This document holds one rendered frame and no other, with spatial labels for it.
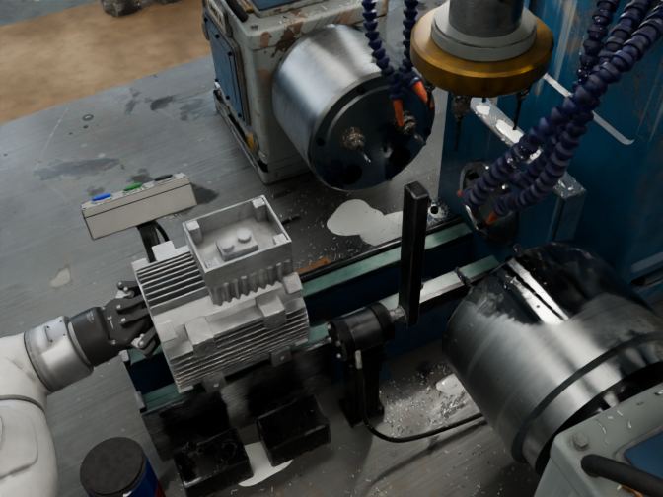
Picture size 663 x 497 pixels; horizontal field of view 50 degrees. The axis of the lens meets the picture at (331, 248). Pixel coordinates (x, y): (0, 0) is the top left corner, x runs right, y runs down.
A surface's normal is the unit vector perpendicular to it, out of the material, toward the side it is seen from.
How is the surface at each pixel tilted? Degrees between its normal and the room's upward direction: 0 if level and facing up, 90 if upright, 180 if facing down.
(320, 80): 36
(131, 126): 0
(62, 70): 0
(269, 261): 90
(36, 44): 0
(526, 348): 43
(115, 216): 58
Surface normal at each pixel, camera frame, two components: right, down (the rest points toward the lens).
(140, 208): 0.34, 0.19
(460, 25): -0.80, 0.46
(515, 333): -0.64, -0.26
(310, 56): -0.46, -0.44
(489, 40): -0.04, -0.68
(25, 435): 0.77, -0.63
